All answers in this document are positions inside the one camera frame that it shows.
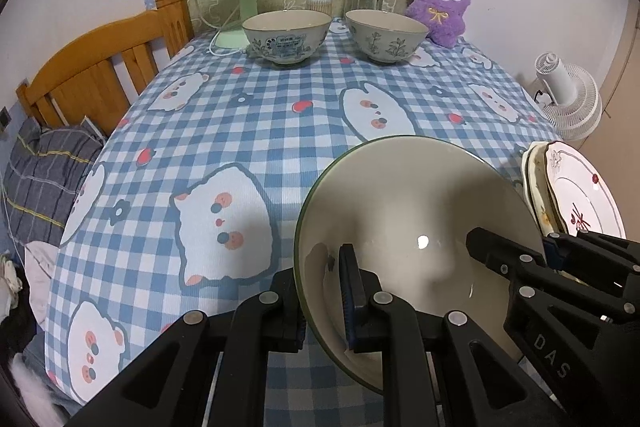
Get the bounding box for large cream green-rimmed bowl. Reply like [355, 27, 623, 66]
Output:
[294, 135, 542, 391]

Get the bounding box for cream plate yellow flowers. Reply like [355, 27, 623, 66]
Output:
[521, 142, 558, 236]

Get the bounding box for white standing fan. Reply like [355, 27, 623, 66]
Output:
[535, 52, 603, 142]

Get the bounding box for blue checkered tablecloth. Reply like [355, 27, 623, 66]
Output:
[44, 22, 555, 404]

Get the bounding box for white crumpled cloth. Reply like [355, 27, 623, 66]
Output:
[1, 241, 58, 326]

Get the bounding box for leaf pattern ceramic bowl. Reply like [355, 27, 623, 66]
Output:
[345, 10, 428, 64]

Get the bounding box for grey plaid pillow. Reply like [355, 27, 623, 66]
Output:
[1, 117, 106, 246]

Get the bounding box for purple plush bunny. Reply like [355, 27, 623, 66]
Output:
[405, 0, 471, 49]

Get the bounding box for blue floral ceramic bowl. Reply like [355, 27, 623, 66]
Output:
[242, 10, 332, 65]

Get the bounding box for cotton swab container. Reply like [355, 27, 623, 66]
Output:
[306, 0, 333, 16]

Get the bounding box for white fan power cable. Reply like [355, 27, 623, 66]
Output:
[196, 0, 252, 58]

